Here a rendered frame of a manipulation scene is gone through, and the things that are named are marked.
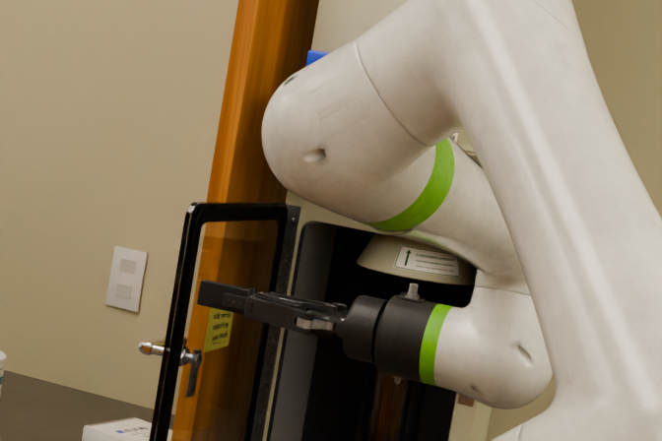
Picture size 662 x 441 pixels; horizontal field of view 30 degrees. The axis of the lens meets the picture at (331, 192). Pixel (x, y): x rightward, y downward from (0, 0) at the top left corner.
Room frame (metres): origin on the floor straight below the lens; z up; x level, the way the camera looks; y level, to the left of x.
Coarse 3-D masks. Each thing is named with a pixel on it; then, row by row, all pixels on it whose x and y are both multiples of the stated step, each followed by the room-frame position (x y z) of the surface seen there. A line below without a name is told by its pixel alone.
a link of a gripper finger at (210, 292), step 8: (200, 288) 1.49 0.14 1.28; (208, 288) 1.49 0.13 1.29; (216, 288) 1.49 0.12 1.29; (224, 288) 1.48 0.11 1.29; (232, 288) 1.48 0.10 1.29; (240, 288) 1.48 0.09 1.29; (200, 296) 1.49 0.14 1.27; (208, 296) 1.49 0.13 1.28; (216, 296) 1.49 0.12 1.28; (200, 304) 1.49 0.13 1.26; (208, 304) 1.49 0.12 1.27; (216, 304) 1.48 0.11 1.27; (240, 312) 1.47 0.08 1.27
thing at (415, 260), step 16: (384, 240) 1.74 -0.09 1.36; (400, 240) 1.72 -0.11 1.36; (368, 256) 1.75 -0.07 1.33; (384, 256) 1.72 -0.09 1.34; (400, 256) 1.71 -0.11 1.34; (416, 256) 1.71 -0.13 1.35; (432, 256) 1.71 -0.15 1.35; (448, 256) 1.72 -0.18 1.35; (384, 272) 1.71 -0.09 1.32; (400, 272) 1.70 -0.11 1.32; (416, 272) 1.70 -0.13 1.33; (432, 272) 1.70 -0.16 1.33; (448, 272) 1.71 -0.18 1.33; (464, 272) 1.73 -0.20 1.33
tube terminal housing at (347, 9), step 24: (336, 0) 1.74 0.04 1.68; (360, 0) 1.73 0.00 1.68; (384, 0) 1.72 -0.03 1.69; (336, 24) 1.74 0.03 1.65; (360, 24) 1.73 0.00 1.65; (312, 48) 1.75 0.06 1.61; (336, 48) 1.74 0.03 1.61; (288, 192) 1.75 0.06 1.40; (312, 216) 1.73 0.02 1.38; (336, 216) 1.72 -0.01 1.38; (288, 288) 1.74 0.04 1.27; (456, 408) 1.65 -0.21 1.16; (480, 408) 1.67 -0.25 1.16; (264, 432) 1.74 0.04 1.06; (456, 432) 1.65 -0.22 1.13; (480, 432) 1.70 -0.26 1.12
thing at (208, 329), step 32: (224, 224) 1.53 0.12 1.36; (256, 224) 1.63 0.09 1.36; (224, 256) 1.55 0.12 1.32; (256, 256) 1.65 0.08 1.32; (192, 288) 1.48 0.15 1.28; (256, 288) 1.67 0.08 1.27; (192, 320) 1.49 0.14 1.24; (224, 320) 1.58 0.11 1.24; (256, 320) 1.68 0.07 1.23; (192, 352) 1.50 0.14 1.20; (224, 352) 1.60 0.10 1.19; (256, 352) 1.70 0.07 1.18; (160, 384) 1.44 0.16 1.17; (224, 384) 1.61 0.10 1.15; (192, 416) 1.53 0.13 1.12; (224, 416) 1.63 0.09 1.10
